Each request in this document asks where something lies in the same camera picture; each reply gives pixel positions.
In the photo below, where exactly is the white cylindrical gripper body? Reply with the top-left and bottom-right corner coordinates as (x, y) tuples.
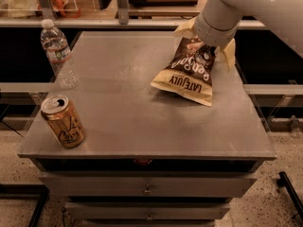
(194, 0), (242, 47)

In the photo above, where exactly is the upper drawer knob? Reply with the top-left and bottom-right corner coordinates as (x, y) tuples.
(142, 184), (152, 196)

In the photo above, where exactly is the grey drawer cabinet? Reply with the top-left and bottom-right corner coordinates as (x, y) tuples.
(19, 31), (276, 227)

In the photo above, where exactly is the black metal frame left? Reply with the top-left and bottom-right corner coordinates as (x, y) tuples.
(0, 183), (49, 227)

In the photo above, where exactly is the clear plastic water bottle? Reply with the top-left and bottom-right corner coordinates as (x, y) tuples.
(40, 19), (79, 89)

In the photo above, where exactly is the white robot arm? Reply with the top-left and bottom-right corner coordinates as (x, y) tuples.
(174, 0), (303, 67)

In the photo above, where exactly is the lower drawer knob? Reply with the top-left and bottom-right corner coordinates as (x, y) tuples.
(145, 213), (153, 221)

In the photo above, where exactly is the gold LaCroix soda can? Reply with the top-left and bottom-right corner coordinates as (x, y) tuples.
(41, 95), (84, 148)

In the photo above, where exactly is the clear plastic container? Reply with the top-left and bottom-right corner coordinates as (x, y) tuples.
(0, 0), (80, 18)

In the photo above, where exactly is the brown Late July chip bag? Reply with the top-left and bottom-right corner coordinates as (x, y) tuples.
(151, 37), (216, 107)

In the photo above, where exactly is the metal shelf rack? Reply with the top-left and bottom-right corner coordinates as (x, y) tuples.
(0, 0), (303, 30)

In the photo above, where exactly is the drawer knob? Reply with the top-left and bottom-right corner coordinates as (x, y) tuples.
(142, 184), (152, 196)
(145, 213), (153, 221)

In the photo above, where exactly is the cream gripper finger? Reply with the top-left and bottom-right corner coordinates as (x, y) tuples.
(173, 18), (196, 39)
(221, 39), (236, 70)

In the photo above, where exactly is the black bar right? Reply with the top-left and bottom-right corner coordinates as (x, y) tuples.
(276, 171), (303, 220)

